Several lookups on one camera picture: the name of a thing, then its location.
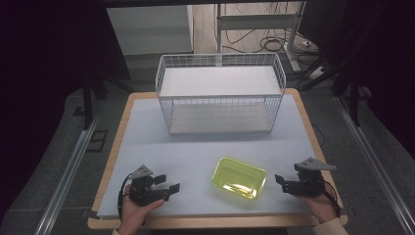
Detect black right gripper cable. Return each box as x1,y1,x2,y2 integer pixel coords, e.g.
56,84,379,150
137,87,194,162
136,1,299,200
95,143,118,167
322,178,343,219

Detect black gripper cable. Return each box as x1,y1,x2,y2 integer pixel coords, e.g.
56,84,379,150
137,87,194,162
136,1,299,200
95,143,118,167
116,173,134,227
322,178,343,219

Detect yellow-green plastic tray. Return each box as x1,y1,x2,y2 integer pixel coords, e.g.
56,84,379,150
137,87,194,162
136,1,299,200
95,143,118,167
210,157,267,201

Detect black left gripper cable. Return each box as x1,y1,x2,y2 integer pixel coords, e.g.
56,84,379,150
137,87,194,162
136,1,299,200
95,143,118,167
116,173,134,227

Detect black floor cables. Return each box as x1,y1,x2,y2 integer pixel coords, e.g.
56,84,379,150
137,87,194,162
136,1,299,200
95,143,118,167
224,2,319,57

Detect white cabinet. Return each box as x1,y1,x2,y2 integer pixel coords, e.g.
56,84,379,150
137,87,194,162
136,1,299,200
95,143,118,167
106,4,195,56

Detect white metal desk frame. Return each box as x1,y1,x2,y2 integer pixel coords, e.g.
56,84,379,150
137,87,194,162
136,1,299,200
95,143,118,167
214,1,308,73

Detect pale grey table mat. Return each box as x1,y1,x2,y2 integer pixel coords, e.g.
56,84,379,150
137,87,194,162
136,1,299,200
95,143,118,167
96,93,328,219

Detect person's right hand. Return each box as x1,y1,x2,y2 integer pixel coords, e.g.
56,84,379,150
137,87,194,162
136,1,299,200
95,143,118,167
295,189,339,225

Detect white power strip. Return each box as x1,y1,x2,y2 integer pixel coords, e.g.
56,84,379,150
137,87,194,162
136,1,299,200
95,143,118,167
307,66,328,81

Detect black stand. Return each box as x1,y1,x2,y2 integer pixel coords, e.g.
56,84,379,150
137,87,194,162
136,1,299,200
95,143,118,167
299,55,373,127
80,72,135,131

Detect dark curtain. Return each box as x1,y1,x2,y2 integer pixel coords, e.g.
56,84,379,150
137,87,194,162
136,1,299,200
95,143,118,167
298,0,415,161
0,0,131,226

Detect white wire basket rack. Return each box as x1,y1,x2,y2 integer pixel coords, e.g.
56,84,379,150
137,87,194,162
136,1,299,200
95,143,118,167
155,52,288,135

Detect person's left hand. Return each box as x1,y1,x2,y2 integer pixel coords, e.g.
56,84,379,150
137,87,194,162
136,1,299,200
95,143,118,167
116,184,165,235

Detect aluminium floor rail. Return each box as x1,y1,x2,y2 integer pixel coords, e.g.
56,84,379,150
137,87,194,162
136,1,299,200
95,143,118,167
33,116,103,235
335,95,415,235

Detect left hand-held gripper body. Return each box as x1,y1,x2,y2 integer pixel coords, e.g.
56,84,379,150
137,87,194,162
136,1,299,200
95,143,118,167
128,164,171,208

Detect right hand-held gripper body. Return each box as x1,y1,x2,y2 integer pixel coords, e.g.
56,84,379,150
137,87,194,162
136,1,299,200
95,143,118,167
291,157,338,198

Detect black floor plate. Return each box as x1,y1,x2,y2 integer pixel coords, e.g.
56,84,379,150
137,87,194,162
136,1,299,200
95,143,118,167
85,129,109,153

